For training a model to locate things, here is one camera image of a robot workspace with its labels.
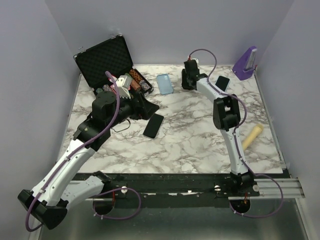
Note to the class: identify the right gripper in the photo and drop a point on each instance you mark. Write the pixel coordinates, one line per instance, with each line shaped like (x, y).
(184, 84)

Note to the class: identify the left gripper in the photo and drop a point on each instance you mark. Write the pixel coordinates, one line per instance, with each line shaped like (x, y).
(142, 109)

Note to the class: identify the phone from blue case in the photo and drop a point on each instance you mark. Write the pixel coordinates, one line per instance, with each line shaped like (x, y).
(153, 126)

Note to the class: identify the light blue phone case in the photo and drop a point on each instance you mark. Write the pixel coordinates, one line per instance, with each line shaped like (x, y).
(164, 84)

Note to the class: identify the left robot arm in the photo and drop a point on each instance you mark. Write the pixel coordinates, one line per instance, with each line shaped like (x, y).
(50, 200)

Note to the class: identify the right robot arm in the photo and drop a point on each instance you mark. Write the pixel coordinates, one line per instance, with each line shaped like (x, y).
(226, 118)

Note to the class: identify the phone in blue case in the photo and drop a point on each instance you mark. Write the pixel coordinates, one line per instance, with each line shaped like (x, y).
(222, 83)

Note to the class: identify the black poker chip case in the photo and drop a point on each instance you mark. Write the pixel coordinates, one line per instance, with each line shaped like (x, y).
(110, 55)

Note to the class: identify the purple metronome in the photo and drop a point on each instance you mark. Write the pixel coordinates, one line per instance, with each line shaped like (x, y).
(245, 66)

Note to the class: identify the wooden cylinder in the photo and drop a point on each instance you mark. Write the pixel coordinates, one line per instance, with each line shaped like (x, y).
(255, 132)

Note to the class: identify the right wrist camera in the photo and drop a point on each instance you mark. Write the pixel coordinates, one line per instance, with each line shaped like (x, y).
(196, 60)

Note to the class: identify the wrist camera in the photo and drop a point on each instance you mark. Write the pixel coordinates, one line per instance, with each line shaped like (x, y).
(196, 60)
(123, 84)

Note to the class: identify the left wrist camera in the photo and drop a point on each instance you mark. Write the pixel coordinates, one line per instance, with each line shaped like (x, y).
(123, 84)

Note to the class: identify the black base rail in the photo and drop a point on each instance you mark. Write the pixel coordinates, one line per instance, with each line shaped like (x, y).
(172, 190)

